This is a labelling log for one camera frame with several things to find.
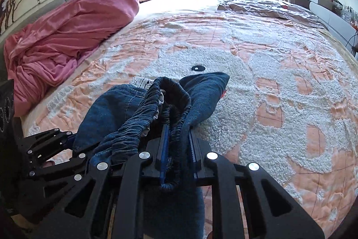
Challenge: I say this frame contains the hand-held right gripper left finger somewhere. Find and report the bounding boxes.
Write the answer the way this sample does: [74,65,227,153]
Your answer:
[46,123,171,239]

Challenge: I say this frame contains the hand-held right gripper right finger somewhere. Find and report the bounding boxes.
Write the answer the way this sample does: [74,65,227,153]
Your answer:
[188,130,325,239]

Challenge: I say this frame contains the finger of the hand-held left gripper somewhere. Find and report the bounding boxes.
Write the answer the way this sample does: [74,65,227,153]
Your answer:
[28,153,92,200]
[20,128,77,161]

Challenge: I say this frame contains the blue denim pants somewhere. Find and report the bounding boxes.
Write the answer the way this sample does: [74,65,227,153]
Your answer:
[73,71,231,239]

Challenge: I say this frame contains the pink quilt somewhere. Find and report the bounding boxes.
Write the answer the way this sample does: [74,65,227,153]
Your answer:
[3,0,140,118]

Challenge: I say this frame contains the orange printed fleece blanket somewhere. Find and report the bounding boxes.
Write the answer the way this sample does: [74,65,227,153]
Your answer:
[21,8,358,239]

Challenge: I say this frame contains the grey printed quilt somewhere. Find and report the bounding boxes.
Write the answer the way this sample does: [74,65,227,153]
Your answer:
[217,0,328,29]

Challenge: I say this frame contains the white grey dressing table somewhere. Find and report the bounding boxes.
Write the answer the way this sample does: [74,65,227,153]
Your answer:
[295,0,358,42]

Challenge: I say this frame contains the cosmetics clutter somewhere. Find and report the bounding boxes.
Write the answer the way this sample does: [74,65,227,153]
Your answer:
[322,0,358,24]

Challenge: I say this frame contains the black cable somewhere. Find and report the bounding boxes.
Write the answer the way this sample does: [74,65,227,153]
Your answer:
[345,31,358,50]

